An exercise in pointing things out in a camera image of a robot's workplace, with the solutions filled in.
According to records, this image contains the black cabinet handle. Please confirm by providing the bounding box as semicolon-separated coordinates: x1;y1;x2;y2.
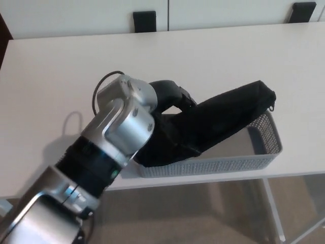
133;10;157;33
288;2;317;24

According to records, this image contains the grey perforated plastic basket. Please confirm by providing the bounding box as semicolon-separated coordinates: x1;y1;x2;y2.
134;111;283;179

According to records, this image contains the white cabinet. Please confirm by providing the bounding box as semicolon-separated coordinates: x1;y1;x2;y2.
0;0;325;40

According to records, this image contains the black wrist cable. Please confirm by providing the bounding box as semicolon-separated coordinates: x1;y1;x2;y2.
90;70;125;118

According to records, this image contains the white metal table leg frame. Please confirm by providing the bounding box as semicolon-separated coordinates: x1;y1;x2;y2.
261;175;325;244
0;197;12;216

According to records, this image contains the black fabric pencil case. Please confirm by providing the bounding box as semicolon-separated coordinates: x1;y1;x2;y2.
137;80;277;169

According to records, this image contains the dark brown door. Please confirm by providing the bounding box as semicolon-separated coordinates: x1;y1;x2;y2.
0;12;14;70

